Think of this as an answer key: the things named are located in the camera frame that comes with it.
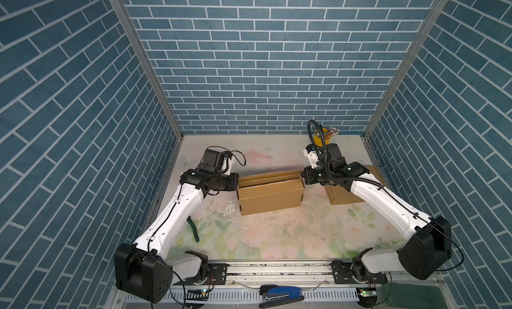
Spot cardboard sheet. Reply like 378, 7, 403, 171
237, 170, 305, 216

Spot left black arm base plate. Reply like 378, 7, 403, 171
172, 263, 227, 286

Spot blue black stapler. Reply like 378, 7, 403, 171
259, 284, 305, 308

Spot green box at front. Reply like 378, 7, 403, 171
382, 284, 448, 309

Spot cardboard box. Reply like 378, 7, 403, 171
324, 165, 385, 205

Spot green handled pliers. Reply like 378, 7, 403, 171
187, 216, 200, 243

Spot pens in cup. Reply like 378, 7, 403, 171
323, 127, 339, 141

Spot aluminium front rail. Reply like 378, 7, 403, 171
105, 259, 457, 309

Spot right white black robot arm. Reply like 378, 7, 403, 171
301, 144, 452, 283

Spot yellow pen cup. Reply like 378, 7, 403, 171
313, 131, 330, 146

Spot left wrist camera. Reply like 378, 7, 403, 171
221, 156, 234, 176

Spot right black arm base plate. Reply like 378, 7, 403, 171
330, 260, 388, 284

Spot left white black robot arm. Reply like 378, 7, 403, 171
114, 146, 239, 304

